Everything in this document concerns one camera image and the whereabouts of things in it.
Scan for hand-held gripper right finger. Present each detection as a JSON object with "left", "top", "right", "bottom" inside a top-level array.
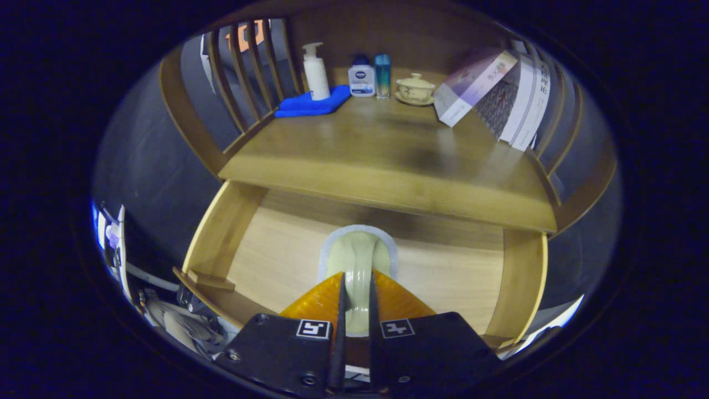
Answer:
[{"left": 368, "top": 270, "right": 505, "bottom": 391}]

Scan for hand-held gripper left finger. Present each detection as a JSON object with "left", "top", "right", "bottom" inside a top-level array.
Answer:
[{"left": 213, "top": 270, "right": 347, "bottom": 397}]

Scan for wooden drawer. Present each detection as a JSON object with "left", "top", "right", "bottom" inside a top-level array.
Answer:
[{"left": 173, "top": 180, "right": 549, "bottom": 352}]

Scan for pale green holder white base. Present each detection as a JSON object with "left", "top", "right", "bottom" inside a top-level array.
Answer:
[{"left": 317, "top": 224, "right": 399, "bottom": 337}]

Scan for wooden countertop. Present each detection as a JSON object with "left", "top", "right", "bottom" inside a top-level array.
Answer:
[{"left": 218, "top": 83, "right": 557, "bottom": 233}]

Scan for wooden cabinet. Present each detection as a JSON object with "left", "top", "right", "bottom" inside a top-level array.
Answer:
[{"left": 158, "top": 3, "right": 618, "bottom": 239}]

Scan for blue cloth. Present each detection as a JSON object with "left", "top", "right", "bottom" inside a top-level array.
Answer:
[{"left": 274, "top": 85, "right": 352, "bottom": 119}]

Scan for dark patterned book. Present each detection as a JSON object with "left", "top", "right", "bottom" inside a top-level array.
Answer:
[{"left": 475, "top": 78, "right": 518, "bottom": 139}]

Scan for cream lidded tea cup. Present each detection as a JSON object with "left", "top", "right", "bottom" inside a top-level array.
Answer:
[{"left": 394, "top": 73, "right": 436, "bottom": 106}]

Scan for purple and white book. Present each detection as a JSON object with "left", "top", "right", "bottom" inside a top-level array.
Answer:
[{"left": 433, "top": 49, "right": 518, "bottom": 128}]

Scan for white book plain spine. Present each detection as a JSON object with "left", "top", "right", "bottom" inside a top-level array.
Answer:
[{"left": 499, "top": 55, "right": 538, "bottom": 144}]

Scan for white book black lettering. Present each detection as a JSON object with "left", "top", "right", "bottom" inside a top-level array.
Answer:
[{"left": 512, "top": 61, "right": 552, "bottom": 152}]

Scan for teal bottle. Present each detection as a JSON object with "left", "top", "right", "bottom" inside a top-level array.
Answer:
[{"left": 374, "top": 54, "right": 392, "bottom": 100}]

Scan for white lotion bottle blue cap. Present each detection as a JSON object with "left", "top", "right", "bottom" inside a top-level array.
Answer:
[{"left": 348, "top": 54, "right": 376, "bottom": 98}]

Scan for white pump bottle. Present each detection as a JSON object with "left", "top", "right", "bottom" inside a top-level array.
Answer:
[{"left": 302, "top": 42, "right": 331, "bottom": 101}]

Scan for floor cables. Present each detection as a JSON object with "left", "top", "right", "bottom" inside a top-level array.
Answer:
[{"left": 125, "top": 260, "right": 222, "bottom": 355}]

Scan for white equipment frame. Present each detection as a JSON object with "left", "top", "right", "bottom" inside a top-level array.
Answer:
[{"left": 91, "top": 202, "right": 129, "bottom": 303}]

